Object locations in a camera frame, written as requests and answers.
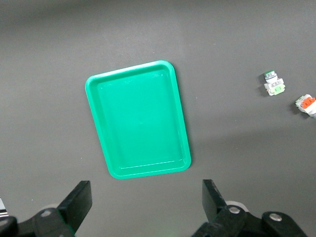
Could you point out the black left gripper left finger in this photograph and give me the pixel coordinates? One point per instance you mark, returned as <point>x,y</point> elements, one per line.
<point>74,205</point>

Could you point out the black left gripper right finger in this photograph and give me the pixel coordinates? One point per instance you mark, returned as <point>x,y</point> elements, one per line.
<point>212,205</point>

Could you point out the green button green contact block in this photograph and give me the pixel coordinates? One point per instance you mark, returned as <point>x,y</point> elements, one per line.
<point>273,85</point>

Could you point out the white orange connector block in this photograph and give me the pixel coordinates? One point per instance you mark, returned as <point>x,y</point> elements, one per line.
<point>307,105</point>

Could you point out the green plastic tray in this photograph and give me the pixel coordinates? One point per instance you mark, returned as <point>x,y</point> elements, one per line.
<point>140,123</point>

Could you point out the dark grey table mat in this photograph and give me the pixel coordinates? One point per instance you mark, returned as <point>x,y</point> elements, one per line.
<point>49,98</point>

